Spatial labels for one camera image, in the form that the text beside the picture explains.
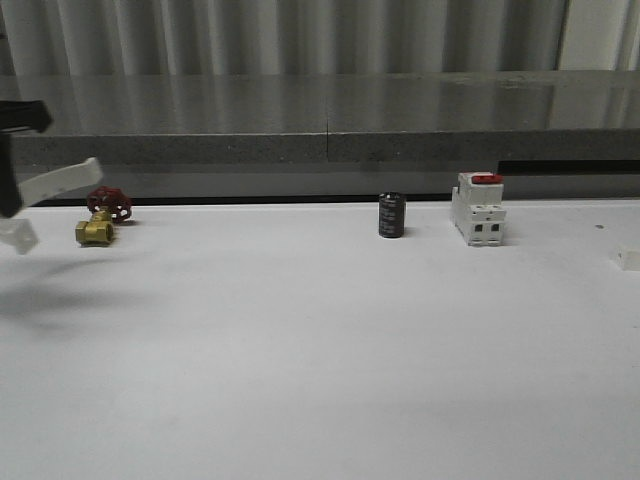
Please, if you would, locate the brass valve with red handwheel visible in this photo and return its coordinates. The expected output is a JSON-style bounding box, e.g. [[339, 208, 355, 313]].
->
[[75, 186, 132, 245]]

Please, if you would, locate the grey stone counter ledge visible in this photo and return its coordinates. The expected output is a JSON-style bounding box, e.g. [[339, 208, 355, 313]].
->
[[1, 71, 639, 175]]

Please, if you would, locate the white half pipe clamp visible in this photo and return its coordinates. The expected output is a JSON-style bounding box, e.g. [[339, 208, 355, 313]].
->
[[0, 156, 105, 257], [613, 249, 640, 272]]

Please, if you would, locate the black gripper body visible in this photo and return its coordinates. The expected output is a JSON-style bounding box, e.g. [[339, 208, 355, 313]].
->
[[1, 100, 52, 218]]

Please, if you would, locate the white circuit breaker red switch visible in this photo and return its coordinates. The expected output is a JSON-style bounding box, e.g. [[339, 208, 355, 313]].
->
[[451, 172, 506, 247]]

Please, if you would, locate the black cylindrical capacitor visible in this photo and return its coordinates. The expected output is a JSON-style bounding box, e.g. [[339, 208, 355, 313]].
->
[[378, 192, 406, 238]]

